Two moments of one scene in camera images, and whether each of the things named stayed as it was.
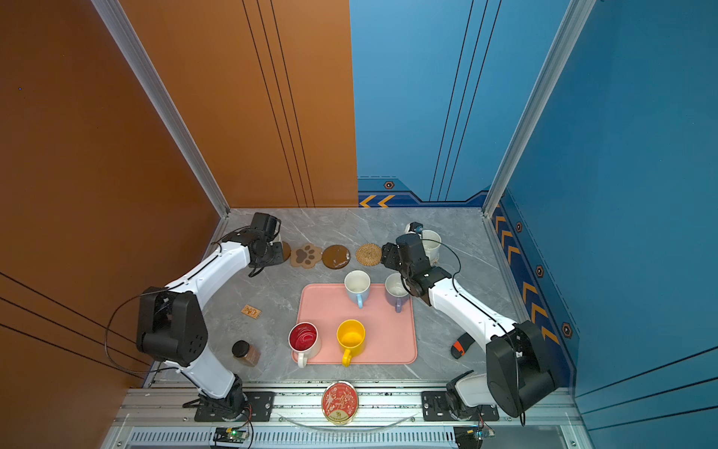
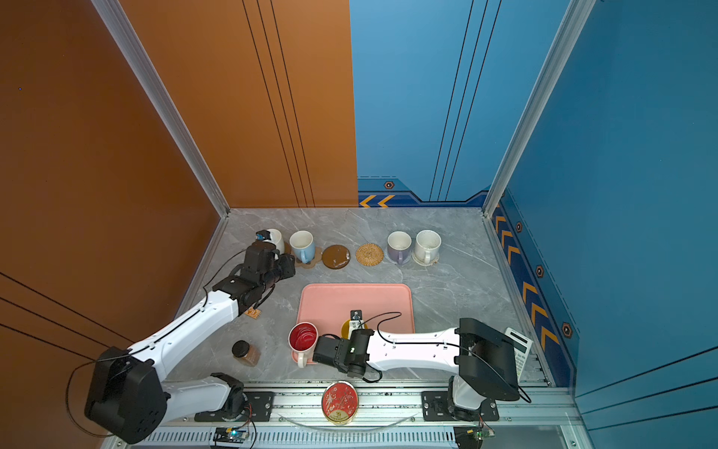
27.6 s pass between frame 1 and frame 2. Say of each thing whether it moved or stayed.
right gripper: moved
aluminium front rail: stayed
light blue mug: moved
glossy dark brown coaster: stayed
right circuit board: stayed
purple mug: moved
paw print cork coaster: stayed
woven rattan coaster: stayed
